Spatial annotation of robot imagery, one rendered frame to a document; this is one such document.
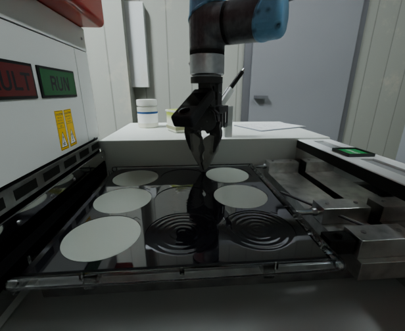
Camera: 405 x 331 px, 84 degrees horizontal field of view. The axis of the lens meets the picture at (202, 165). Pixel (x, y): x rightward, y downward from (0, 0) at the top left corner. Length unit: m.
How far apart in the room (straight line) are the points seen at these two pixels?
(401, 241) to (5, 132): 0.52
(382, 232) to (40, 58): 0.56
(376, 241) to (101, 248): 0.35
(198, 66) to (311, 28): 2.17
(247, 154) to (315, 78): 2.04
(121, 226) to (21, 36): 0.30
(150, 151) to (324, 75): 2.26
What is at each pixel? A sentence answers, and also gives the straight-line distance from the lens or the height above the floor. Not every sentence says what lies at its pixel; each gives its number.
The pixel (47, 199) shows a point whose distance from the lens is 0.41.
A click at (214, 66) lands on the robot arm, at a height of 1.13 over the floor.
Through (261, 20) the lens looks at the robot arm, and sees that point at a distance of 0.47.
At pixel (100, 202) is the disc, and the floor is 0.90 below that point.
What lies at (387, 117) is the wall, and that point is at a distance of 3.23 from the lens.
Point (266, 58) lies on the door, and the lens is 2.41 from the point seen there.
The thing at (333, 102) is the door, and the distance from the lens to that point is 2.74.
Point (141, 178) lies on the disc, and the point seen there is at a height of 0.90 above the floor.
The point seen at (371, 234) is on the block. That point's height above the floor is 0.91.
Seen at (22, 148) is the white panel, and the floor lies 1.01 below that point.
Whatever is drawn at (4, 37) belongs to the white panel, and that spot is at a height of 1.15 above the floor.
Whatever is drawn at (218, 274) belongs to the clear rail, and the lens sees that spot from 0.27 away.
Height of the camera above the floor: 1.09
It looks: 18 degrees down
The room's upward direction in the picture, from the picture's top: straight up
